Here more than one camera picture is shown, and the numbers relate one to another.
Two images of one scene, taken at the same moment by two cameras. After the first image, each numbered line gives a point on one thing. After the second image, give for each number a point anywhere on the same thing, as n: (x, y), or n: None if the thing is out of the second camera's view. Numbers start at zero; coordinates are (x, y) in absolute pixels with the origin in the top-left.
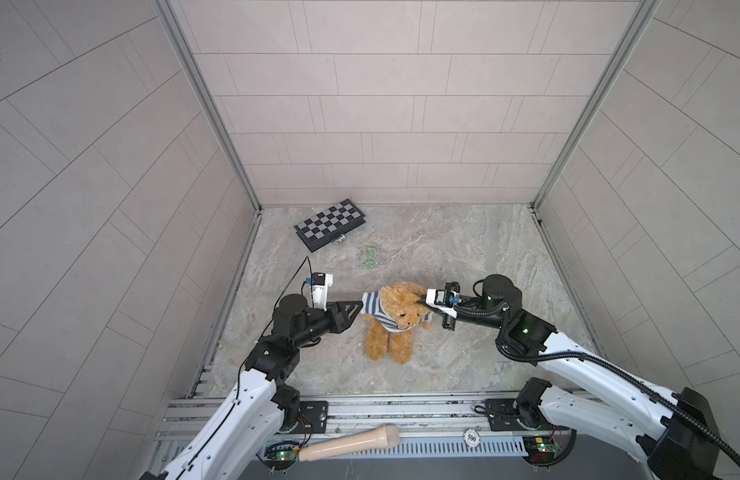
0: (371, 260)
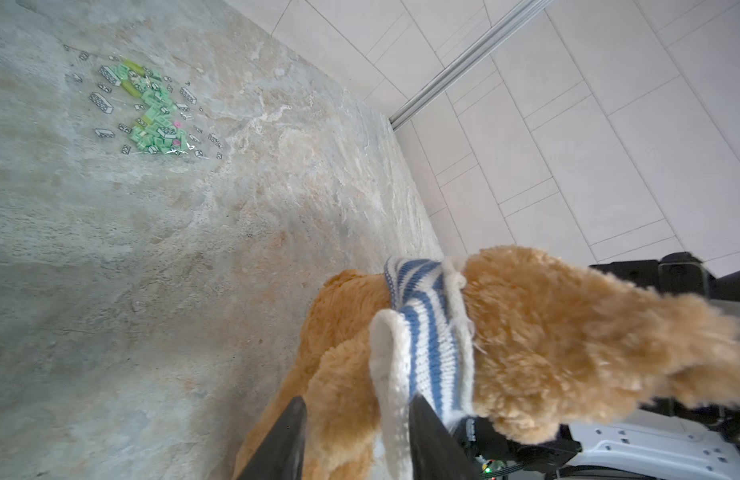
0: (152, 113)
